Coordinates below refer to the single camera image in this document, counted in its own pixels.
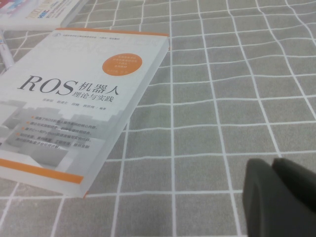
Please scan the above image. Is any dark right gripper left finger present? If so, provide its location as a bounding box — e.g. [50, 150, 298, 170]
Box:
[241, 158, 316, 237]

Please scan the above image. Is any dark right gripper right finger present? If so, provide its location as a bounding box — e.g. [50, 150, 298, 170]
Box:
[272, 157, 316, 212]

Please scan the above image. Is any grey white-checked tablecloth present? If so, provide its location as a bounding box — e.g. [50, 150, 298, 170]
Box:
[0, 0, 316, 237]

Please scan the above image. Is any white orange ROS textbook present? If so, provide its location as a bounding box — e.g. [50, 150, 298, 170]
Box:
[0, 27, 171, 198]

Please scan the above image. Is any white book colourful print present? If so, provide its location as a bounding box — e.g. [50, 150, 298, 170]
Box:
[0, 0, 87, 32]

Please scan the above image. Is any white marker red label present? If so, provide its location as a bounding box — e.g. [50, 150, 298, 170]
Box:
[0, 31, 14, 71]

